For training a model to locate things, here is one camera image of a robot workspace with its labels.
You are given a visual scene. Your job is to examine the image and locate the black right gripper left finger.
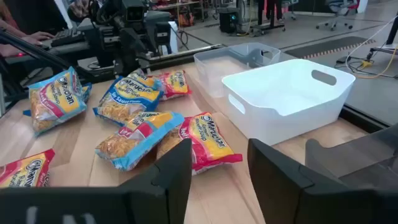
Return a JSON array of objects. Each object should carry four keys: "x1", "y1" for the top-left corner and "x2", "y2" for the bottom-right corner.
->
[{"x1": 0, "y1": 138, "x2": 193, "y2": 224}]

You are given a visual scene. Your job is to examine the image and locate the yellow extension cable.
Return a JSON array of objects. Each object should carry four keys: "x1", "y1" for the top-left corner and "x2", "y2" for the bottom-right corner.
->
[{"x1": 345, "y1": 45, "x2": 398, "y2": 80}]

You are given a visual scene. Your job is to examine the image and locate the black computer tower blue lights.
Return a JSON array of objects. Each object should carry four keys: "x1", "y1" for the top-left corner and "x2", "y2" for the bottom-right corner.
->
[{"x1": 219, "y1": 7, "x2": 241, "y2": 34}]

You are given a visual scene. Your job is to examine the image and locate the black hazard-striped floor mat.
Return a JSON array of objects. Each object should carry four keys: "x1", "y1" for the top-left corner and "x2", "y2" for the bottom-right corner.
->
[{"x1": 284, "y1": 35, "x2": 376, "y2": 60}]

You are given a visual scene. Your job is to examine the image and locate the black desk stand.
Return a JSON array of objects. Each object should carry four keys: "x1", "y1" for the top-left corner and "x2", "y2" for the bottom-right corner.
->
[
  {"x1": 250, "y1": 0, "x2": 287, "y2": 34},
  {"x1": 366, "y1": 14, "x2": 398, "y2": 62}
]

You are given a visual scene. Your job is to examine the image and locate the grey office chair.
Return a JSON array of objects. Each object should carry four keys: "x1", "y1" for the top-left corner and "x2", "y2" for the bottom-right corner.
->
[{"x1": 315, "y1": 0, "x2": 361, "y2": 32}]

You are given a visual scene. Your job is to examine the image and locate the black keyboard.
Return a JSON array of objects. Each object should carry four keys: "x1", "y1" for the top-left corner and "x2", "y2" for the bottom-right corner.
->
[{"x1": 50, "y1": 28, "x2": 85, "y2": 48}]

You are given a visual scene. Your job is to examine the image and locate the clear plastic bin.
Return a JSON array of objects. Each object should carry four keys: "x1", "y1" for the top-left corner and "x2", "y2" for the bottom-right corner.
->
[{"x1": 193, "y1": 42, "x2": 282, "y2": 99}]

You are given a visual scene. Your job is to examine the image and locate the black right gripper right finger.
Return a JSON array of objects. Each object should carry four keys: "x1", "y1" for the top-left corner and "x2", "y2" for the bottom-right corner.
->
[{"x1": 248, "y1": 138, "x2": 398, "y2": 224}]

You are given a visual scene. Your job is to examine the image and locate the person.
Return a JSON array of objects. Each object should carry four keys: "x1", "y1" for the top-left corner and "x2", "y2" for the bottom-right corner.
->
[{"x1": 0, "y1": 0, "x2": 56, "y2": 58}]

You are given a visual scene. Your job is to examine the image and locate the grey desk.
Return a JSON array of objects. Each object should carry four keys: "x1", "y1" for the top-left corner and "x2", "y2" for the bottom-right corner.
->
[{"x1": 4, "y1": 40, "x2": 94, "y2": 66}]

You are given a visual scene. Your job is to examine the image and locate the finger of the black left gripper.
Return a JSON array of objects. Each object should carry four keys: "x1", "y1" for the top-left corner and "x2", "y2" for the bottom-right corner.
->
[
  {"x1": 134, "y1": 46, "x2": 147, "y2": 68},
  {"x1": 119, "y1": 46, "x2": 135, "y2": 77}
]

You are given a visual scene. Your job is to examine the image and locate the smoked grey plastic bin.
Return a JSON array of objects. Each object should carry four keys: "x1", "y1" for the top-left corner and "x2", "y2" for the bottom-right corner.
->
[{"x1": 304, "y1": 123, "x2": 398, "y2": 191}]

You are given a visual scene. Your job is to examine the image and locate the red Maruchan ramen pack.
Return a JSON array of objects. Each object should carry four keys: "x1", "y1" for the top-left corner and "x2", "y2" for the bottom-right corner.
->
[
  {"x1": 148, "y1": 70, "x2": 193, "y2": 101},
  {"x1": 156, "y1": 111, "x2": 243, "y2": 176},
  {"x1": 0, "y1": 148, "x2": 56, "y2": 189}
]

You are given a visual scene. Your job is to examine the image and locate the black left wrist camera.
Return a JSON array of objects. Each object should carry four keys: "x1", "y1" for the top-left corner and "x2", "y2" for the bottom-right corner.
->
[{"x1": 121, "y1": 4, "x2": 146, "y2": 23}]

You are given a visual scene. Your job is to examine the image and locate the light blue Maruchan ramen pack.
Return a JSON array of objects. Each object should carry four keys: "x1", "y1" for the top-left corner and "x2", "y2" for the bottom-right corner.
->
[
  {"x1": 95, "y1": 111, "x2": 185, "y2": 172},
  {"x1": 29, "y1": 66, "x2": 88, "y2": 136},
  {"x1": 126, "y1": 68, "x2": 163, "y2": 91}
]

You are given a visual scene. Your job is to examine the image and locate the white plastic bin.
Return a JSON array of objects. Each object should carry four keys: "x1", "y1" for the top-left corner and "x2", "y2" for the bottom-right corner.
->
[{"x1": 221, "y1": 58, "x2": 356, "y2": 146}]

